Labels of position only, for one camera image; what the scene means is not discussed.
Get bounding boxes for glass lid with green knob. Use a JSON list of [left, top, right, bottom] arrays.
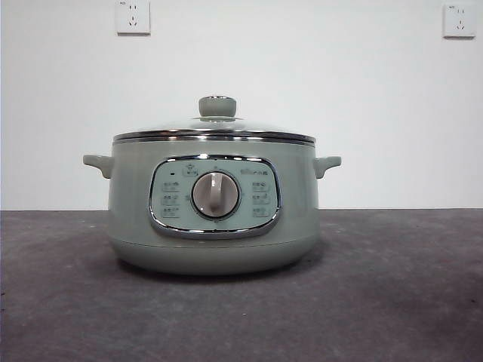
[[112, 96, 316, 146]]

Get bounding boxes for white wall socket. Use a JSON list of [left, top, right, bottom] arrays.
[[442, 4, 476, 40], [115, 0, 151, 37]]

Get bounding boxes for pale green electric pot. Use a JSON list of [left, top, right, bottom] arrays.
[[82, 137, 343, 275]]

